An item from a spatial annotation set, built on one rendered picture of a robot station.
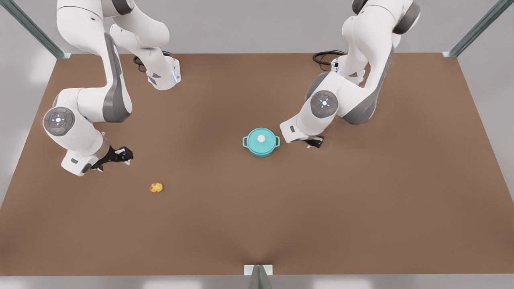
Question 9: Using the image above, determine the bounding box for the teal pot with handles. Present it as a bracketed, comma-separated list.
[243, 132, 281, 158]

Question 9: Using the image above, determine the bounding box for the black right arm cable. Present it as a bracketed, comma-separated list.
[133, 51, 172, 73]

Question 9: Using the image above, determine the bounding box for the teal lid with white knob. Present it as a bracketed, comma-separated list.
[247, 128, 277, 148]

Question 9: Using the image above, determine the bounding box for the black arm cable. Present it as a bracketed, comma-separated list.
[133, 51, 172, 73]
[313, 50, 346, 73]

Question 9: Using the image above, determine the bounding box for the silver frame post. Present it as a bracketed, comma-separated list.
[0, 0, 72, 60]
[443, 0, 514, 59]
[244, 264, 273, 289]

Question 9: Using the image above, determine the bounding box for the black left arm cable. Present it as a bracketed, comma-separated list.
[313, 50, 346, 73]

